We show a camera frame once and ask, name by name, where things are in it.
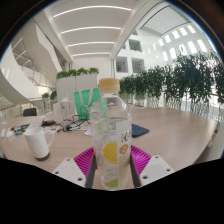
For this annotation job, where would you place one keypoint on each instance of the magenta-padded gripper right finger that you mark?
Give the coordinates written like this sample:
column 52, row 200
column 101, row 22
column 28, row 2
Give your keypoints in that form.
column 155, row 168

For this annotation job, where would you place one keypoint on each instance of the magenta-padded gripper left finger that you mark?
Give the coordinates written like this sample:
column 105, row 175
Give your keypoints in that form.
column 69, row 170

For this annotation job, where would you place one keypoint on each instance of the white planter box with plants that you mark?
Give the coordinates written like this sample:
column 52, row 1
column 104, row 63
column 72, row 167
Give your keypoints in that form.
column 76, row 83

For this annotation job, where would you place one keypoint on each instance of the black office chair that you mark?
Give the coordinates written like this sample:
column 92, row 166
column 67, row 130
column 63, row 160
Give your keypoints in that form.
column 30, row 112

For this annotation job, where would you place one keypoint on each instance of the clear plastic tumbler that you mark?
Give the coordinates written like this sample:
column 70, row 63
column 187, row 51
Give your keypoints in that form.
column 65, row 108

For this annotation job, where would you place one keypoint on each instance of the group of ceiling light strips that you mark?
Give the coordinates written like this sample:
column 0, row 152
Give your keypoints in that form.
column 91, row 30

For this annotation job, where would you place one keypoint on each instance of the dark blue keyboard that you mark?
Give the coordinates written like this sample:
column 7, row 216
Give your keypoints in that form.
column 139, row 130

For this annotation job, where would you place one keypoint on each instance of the green shopping bag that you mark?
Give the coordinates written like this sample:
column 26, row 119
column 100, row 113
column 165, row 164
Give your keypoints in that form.
column 83, row 101

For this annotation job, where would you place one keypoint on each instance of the white ceramic mug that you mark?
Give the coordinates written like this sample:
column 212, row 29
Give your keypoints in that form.
column 37, row 142

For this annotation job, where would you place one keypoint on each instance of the clear lemon-label drink bottle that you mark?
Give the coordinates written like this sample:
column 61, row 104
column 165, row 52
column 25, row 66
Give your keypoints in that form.
column 110, row 133

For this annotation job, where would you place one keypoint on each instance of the row of tall green plants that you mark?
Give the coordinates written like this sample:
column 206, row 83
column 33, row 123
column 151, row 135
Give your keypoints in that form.
column 186, row 78

